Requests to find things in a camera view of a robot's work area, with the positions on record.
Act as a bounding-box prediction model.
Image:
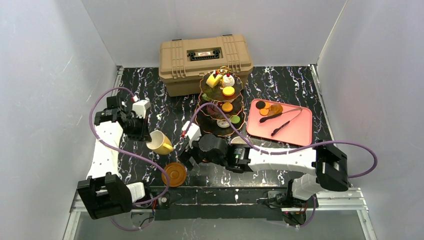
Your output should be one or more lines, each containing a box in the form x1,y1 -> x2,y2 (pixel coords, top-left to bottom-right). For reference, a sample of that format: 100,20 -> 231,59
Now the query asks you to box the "yellow mug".
146,130 -> 174,155

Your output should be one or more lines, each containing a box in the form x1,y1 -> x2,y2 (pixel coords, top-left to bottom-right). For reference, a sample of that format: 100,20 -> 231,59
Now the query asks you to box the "white chocolate drizzled donut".
216,119 -> 230,129

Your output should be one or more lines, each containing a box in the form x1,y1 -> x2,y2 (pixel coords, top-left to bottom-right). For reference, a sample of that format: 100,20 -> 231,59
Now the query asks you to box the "green macaron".
230,115 -> 241,124

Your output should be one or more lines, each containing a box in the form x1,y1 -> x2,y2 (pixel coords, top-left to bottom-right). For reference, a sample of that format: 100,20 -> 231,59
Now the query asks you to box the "yellow dotted biscuit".
222,86 -> 236,97
221,102 -> 234,113

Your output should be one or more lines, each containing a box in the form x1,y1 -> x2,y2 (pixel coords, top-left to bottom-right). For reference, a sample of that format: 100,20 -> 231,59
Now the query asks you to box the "green layered cake slice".
201,93 -> 211,102

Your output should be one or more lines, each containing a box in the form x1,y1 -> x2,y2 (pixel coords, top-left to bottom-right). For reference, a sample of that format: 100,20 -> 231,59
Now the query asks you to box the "black three tier cake stand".
194,66 -> 246,137

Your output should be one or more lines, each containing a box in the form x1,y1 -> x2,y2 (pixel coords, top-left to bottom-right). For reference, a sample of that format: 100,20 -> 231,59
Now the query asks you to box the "yellow roll cake with cherry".
206,73 -> 223,88

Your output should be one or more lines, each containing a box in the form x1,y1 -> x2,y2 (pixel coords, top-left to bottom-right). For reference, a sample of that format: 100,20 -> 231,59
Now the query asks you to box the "metal tongs black handle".
259,107 -> 303,137

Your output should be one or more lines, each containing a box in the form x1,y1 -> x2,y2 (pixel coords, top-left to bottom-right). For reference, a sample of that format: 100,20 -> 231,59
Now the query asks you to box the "grey powdered cake ball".
221,73 -> 235,88

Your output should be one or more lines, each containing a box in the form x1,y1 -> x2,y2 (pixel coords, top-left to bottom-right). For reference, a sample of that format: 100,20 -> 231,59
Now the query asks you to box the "pink serving tray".
246,98 -> 313,146

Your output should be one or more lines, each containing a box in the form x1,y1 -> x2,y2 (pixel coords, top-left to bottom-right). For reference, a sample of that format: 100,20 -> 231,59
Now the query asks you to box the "pink mug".
230,136 -> 247,145

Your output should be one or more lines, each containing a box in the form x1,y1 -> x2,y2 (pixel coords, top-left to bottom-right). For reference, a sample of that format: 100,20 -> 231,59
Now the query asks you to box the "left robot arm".
76,95 -> 151,220

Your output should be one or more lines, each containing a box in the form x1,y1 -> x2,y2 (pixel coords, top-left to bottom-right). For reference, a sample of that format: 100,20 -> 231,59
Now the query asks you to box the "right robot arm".
177,133 -> 349,201

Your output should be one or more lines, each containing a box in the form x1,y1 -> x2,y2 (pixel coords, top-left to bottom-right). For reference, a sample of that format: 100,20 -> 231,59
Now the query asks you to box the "stack of wooden coasters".
164,162 -> 187,188

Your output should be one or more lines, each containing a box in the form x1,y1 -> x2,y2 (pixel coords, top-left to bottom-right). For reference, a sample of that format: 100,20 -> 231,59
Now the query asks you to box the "tan plastic toolbox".
158,34 -> 254,97

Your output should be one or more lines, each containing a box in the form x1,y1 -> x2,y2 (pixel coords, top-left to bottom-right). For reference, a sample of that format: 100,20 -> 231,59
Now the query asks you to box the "black sandwich cookie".
255,100 -> 266,110

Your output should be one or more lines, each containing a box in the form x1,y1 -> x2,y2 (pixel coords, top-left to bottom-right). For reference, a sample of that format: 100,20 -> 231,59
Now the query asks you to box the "brown bread bun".
267,103 -> 283,117

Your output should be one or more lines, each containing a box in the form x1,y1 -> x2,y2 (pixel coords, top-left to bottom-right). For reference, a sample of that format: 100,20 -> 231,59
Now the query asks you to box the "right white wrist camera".
182,121 -> 202,148

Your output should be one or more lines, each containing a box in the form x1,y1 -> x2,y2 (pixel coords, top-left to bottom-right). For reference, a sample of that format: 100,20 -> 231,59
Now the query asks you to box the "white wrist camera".
131,95 -> 151,119
182,121 -> 202,148

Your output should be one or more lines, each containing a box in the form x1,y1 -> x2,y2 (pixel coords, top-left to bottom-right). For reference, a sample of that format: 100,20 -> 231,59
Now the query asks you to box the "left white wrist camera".
131,95 -> 151,119

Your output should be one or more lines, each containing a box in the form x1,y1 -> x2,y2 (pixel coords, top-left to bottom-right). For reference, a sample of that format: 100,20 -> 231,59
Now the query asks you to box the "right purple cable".
181,102 -> 379,229

